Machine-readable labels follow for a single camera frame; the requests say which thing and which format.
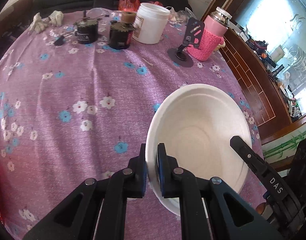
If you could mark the black cylindrical motor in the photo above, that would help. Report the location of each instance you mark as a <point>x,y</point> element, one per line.
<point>121,31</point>

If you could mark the white plastic jar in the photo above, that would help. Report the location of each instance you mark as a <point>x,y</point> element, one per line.
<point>150,22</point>

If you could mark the white paper bowl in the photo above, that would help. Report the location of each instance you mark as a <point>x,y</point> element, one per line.
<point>196,123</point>

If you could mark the red plastic bag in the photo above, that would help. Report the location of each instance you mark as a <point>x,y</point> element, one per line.
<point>129,5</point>

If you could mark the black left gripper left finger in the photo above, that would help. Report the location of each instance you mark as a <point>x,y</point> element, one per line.
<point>96,209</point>

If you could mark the black phone stand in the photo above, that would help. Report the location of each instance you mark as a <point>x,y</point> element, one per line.
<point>192,38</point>

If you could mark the dark wooden cabinet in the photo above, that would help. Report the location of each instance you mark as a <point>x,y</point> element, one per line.
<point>270,113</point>

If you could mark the purple floral tablecloth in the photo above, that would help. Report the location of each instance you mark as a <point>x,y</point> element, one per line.
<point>77,111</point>

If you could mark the pink knit-sleeved thermos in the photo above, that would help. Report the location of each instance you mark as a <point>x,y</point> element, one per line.
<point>216,25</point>

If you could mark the white work glove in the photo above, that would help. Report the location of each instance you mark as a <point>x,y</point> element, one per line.
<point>56,18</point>
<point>38,24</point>

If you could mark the small black adapter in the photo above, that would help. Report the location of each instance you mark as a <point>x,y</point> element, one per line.
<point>59,41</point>

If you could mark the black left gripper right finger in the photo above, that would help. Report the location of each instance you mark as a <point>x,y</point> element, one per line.
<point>209,209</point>

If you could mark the black motor with wires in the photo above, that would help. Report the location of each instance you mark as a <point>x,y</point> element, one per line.
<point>86,29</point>

